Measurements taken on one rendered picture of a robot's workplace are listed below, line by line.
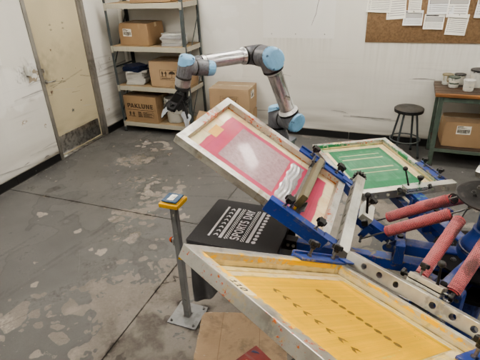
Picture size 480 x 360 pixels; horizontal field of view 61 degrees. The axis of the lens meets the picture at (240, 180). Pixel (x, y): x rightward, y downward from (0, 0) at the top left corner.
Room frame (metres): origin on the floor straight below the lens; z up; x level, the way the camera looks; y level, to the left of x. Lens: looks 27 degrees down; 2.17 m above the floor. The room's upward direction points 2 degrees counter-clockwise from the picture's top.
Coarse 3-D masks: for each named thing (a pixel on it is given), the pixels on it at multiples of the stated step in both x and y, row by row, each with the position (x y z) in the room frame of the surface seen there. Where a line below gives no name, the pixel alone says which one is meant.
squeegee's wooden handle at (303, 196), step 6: (318, 162) 1.83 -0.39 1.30; (312, 168) 1.86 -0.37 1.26; (318, 168) 1.77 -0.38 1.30; (312, 174) 1.70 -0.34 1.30; (318, 174) 1.72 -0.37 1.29; (306, 180) 1.72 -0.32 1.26; (312, 180) 1.65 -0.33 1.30; (306, 186) 1.58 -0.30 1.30; (312, 186) 1.60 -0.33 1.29; (300, 192) 1.62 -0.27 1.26; (306, 192) 1.54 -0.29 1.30; (300, 198) 1.52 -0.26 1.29; (306, 198) 1.51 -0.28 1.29; (294, 204) 1.53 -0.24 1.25; (300, 204) 1.52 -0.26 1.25
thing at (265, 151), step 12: (228, 120) 2.01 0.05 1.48; (228, 132) 1.90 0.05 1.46; (240, 132) 1.96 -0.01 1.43; (252, 132) 2.01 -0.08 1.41; (240, 144) 1.85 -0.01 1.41; (252, 144) 1.90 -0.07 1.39; (264, 144) 1.95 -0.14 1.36; (264, 156) 1.85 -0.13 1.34; (276, 156) 1.90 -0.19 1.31; (288, 156) 1.95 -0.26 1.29; (276, 168) 1.80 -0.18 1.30; (288, 168) 1.85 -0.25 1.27; (300, 180) 1.79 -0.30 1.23; (312, 192) 1.74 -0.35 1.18
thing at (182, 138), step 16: (208, 112) 1.92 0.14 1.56; (240, 112) 2.11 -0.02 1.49; (192, 128) 1.73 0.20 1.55; (256, 128) 2.07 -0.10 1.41; (192, 144) 1.61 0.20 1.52; (288, 144) 2.01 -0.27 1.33; (208, 160) 1.58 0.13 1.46; (304, 160) 1.97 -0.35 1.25; (224, 176) 1.55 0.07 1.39; (240, 176) 1.55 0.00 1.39; (256, 192) 1.50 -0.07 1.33; (336, 192) 1.78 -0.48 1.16; (336, 208) 1.65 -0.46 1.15
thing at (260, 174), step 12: (204, 144) 1.71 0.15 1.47; (216, 144) 1.76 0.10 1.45; (228, 144) 1.80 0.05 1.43; (216, 156) 1.67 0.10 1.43; (228, 156) 1.71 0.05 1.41; (240, 156) 1.75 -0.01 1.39; (252, 156) 1.80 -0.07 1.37; (240, 168) 1.66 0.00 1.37; (252, 168) 1.71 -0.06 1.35; (264, 168) 1.75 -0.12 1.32; (252, 180) 1.62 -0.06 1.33; (264, 180) 1.66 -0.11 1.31; (276, 180) 1.70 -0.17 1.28; (288, 204) 1.56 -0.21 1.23; (312, 204) 1.65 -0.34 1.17; (312, 216) 1.56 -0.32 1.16
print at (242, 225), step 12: (228, 216) 1.92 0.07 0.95; (240, 216) 1.91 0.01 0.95; (252, 216) 1.91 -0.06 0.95; (264, 216) 1.90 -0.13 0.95; (216, 228) 1.81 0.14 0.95; (228, 228) 1.81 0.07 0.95; (240, 228) 1.80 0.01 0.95; (252, 228) 1.80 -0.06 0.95; (240, 240) 1.69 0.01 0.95; (252, 240) 1.69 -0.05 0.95
